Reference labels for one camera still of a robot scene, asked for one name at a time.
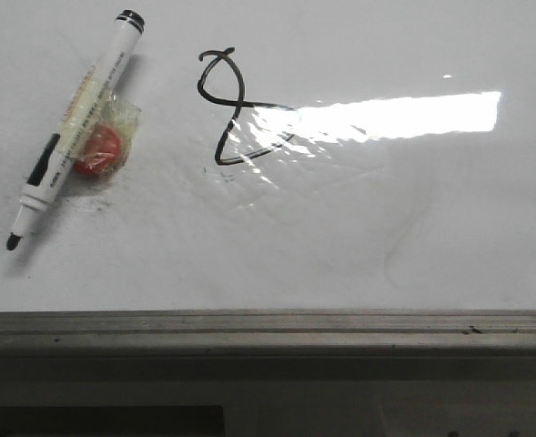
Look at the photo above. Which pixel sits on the white black whiteboard marker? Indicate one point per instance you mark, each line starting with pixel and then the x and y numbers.
pixel 52 168

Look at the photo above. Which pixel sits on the white whiteboard with metal frame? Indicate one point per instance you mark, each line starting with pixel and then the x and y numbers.
pixel 336 189

